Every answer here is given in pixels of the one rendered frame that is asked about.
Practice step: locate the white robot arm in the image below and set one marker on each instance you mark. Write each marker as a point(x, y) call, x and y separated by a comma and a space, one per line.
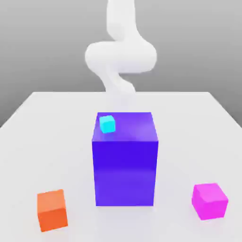
point(121, 56)

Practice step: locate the small cyan cube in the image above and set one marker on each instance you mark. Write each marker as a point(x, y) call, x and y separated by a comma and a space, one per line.
point(107, 124)

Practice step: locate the small orange cube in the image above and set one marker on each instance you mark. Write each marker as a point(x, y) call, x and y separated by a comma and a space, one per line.
point(52, 211)

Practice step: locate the small magenta cube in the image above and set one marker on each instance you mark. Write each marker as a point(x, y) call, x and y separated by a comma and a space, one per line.
point(209, 202)

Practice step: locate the large purple box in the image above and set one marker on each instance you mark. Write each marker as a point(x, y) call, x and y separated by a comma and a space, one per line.
point(124, 170)

